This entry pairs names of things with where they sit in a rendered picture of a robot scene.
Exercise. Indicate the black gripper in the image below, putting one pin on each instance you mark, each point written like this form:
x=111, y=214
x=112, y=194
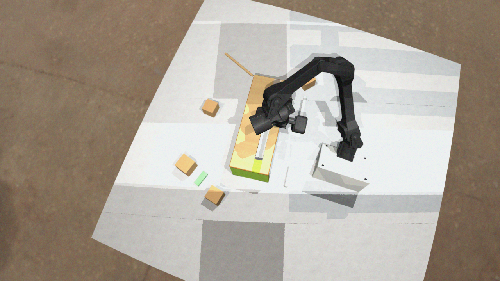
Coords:
x=298, y=125

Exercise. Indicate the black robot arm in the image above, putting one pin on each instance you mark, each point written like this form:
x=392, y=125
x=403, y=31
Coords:
x=277, y=103

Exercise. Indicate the light green flat bar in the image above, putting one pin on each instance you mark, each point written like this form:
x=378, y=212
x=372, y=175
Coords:
x=200, y=179

